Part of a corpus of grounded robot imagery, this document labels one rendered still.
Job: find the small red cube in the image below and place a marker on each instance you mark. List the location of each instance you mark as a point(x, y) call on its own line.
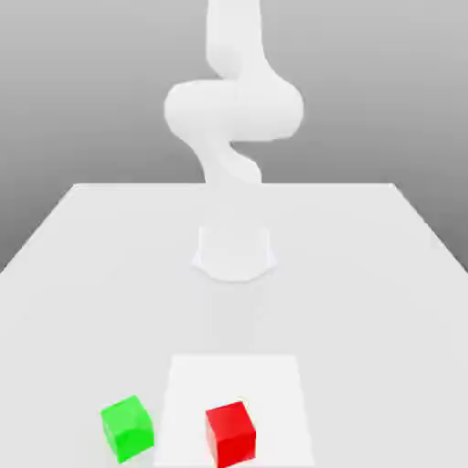
point(230, 435)

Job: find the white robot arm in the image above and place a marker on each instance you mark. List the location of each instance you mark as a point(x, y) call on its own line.
point(234, 109)

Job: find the small green cube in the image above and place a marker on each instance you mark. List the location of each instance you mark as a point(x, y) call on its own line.
point(127, 429)

